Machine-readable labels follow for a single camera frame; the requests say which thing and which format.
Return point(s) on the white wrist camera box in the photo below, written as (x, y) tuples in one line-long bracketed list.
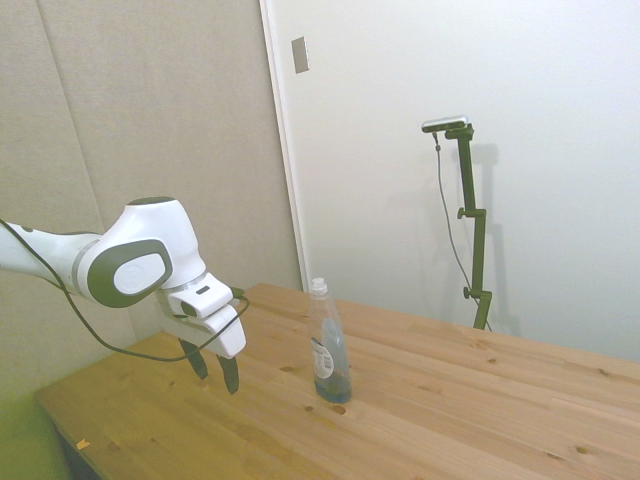
[(200, 299)]

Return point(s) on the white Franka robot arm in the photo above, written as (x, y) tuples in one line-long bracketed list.
[(145, 235)]

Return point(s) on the dark green camera stand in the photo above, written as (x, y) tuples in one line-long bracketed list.
[(474, 225)]

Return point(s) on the silver exterior camera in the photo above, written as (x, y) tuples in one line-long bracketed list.
[(445, 123)]

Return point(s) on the grey wall switch plate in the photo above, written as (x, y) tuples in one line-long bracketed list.
[(300, 55)]

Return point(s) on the clear dish soap bottle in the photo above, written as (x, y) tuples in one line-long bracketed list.
[(330, 350)]

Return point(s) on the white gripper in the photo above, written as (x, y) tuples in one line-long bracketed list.
[(225, 336)]

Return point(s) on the white door frame strip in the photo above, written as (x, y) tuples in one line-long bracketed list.
[(285, 150)]

